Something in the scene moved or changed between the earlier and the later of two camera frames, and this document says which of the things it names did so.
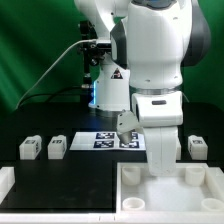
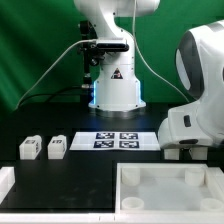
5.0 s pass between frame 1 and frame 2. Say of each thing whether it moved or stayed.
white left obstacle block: stayed
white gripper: moved
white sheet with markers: stayed
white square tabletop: stayed
